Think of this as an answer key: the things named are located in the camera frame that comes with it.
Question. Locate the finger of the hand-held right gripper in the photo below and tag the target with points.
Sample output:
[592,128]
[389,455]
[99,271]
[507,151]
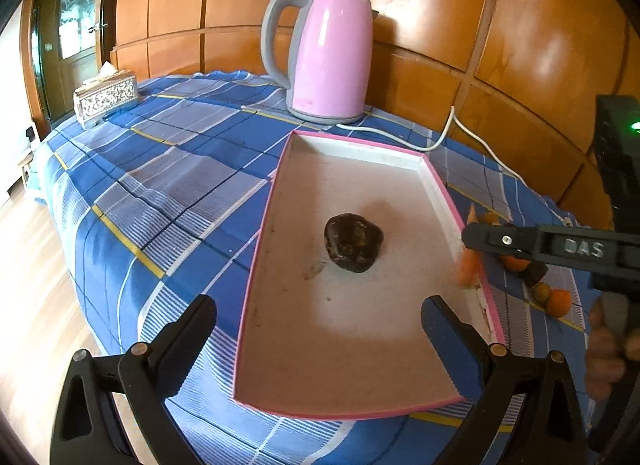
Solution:
[537,245]

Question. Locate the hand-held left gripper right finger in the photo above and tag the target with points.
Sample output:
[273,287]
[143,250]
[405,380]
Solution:
[445,340]

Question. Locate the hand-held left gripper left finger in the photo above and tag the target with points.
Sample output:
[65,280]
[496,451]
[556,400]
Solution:
[192,335]

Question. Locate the large orange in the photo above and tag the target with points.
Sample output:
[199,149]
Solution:
[516,263]

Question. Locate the cut eggplant piece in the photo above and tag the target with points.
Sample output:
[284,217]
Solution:
[537,275]

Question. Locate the round brown fruit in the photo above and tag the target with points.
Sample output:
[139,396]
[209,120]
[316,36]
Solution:
[541,292]

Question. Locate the small orange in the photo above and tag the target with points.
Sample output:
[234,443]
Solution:
[559,302]

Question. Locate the small carrot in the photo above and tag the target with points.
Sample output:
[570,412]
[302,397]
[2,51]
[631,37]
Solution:
[469,267]

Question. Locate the pink-rimmed cardboard box tray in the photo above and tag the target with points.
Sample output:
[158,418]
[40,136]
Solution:
[350,345]

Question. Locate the dark brown avocado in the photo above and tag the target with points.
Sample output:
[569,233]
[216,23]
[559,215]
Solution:
[352,244]

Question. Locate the person's right hand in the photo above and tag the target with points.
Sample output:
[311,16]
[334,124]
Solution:
[602,350]

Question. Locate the blue plaid blanket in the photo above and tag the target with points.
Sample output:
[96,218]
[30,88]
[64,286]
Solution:
[165,185]

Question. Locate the small wooden stool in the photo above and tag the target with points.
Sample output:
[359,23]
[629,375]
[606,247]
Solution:
[23,165]

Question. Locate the ornate silver tissue box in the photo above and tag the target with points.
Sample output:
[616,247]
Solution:
[107,100]

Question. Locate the pink electric kettle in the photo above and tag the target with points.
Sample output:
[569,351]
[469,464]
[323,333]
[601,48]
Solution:
[332,55]

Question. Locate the wooden glass door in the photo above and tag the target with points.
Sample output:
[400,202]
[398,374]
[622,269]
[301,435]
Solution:
[75,30]

